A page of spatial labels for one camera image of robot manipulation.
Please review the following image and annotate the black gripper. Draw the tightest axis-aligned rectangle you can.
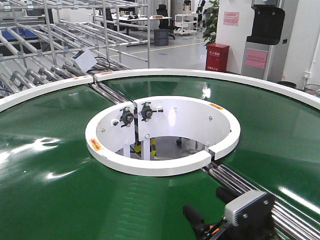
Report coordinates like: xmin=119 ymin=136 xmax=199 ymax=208
xmin=183 ymin=186 xmax=278 ymax=240

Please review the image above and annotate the round green conveyor belt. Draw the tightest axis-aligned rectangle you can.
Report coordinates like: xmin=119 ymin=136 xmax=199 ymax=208
xmin=0 ymin=69 xmax=320 ymax=240

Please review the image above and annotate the red fire extinguisher box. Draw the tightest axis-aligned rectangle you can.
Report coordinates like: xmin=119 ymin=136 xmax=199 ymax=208
xmin=205 ymin=43 xmax=230 ymax=73

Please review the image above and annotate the potted green plant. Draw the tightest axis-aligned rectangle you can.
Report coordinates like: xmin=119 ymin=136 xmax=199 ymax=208
xmin=202 ymin=0 xmax=220 ymax=46

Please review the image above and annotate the dark grey storage crate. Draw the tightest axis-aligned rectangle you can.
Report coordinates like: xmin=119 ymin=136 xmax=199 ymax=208
xmin=153 ymin=28 xmax=169 ymax=46

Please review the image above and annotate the white rolling cart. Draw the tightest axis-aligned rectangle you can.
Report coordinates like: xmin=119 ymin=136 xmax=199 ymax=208
xmin=173 ymin=13 xmax=198 ymax=36

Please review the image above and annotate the black office chair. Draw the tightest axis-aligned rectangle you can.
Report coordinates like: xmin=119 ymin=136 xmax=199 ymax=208
xmin=156 ymin=4 xmax=176 ymax=39

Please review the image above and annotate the black water dispenser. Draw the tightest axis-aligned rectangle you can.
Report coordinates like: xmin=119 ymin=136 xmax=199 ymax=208
xmin=241 ymin=0 xmax=285 ymax=80

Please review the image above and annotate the white control box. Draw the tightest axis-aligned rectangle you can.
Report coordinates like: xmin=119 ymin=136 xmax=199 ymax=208
xmin=70 ymin=48 xmax=97 ymax=72

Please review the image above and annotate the white office desk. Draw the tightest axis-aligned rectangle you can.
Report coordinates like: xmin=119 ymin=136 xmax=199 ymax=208
xmin=87 ymin=12 xmax=173 ymax=36

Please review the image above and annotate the metal roller rack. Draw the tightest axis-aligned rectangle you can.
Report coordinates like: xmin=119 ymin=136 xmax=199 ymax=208
xmin=0 ymin=0 xmax=150 ymax=99

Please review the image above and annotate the white inner conveyor ring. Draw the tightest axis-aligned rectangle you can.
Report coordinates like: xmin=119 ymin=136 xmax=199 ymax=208
xmin=84 ymin=95 xmax=241 ymax=178

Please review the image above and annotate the pink wall notice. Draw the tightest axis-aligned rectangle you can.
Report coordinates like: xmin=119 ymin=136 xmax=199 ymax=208
xmin=223 ymin=11 xmax=240 ymax=26

